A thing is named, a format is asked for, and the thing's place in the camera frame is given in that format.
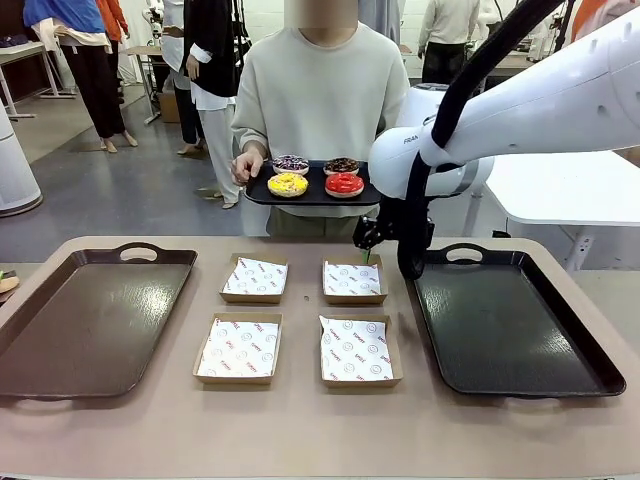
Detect person white shirt black pants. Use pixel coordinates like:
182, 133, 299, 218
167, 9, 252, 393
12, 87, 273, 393
417, 0, 482, 89

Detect person in beige sweater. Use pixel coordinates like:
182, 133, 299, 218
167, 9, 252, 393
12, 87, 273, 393
230, 0, 411, 239

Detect large brown serving tray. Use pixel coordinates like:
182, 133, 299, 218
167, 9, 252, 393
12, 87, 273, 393
0, 242, 199, 404

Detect white cylindrical air purifier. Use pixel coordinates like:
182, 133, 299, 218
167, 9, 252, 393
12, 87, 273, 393
0, 102, 44, 217

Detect brown cardboard food box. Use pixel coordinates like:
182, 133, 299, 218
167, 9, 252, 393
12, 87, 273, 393
321, 253, 389, 306
318, 313, 404, 390
192, 313, 284, 385
219, 252, 290, 305

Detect person's right hand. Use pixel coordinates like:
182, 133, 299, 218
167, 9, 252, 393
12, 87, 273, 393
230, 151, 265, 185

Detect purple sprinkled chocolate donut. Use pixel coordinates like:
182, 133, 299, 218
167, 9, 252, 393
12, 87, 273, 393
272, 154, 310, 176

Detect person's right forearm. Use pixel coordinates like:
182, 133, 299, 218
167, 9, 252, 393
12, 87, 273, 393
231, 107, 270, 156

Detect chocolate chip glazed donut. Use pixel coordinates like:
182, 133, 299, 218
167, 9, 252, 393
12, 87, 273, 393
323, 157, 361, 177

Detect large black serving tray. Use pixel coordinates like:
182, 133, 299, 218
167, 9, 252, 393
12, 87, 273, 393
410, 243, 627, 401

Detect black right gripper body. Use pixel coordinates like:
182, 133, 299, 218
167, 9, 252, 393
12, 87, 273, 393
352, 197, 409, 250

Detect figure in orange jacket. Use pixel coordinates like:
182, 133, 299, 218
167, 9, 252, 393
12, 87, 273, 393
97, 0, 130, 44

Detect beige background desk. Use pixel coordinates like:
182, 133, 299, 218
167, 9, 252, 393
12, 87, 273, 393
122, 44, 166, 126

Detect white printed paper liner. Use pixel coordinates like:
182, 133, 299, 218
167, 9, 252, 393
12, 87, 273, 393
323, 259, 382, 297
197, 319, 280, 378
222, 255, 289, 296
319, 315, 395, 382

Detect white side table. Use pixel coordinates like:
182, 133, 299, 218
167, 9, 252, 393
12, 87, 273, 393
462, 149, 640, 274

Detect small white background robot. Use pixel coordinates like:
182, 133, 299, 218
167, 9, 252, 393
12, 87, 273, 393
142, 0, 166, 41

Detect yellow sprinkled donut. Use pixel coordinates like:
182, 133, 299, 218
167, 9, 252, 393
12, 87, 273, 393
267, 172, 309, 199

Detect cardboard box on floor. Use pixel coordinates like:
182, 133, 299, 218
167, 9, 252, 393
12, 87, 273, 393
158, 89, 181, 124

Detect orange hanging fabric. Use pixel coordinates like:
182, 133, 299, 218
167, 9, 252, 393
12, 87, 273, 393
572, 0, 619, 44

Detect grey hanging garment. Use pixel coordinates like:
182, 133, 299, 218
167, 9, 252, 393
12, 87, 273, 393
357, 0, 401, 46

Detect small black serving tray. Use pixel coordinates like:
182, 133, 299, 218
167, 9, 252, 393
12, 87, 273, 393
243, 159, 382, 207

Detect red glazed donut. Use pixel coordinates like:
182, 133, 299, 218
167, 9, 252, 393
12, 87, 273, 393
324, 172, 365, 199

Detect grey background desk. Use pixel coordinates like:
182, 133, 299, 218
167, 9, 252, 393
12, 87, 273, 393
0, 42, 64, 121

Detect tan dark-topped donut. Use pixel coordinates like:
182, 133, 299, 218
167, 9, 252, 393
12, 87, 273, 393
0, 269, 21, 304

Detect mannequin blue top black pants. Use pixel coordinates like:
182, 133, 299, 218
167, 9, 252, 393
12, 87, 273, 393
22, 0, 139, 154

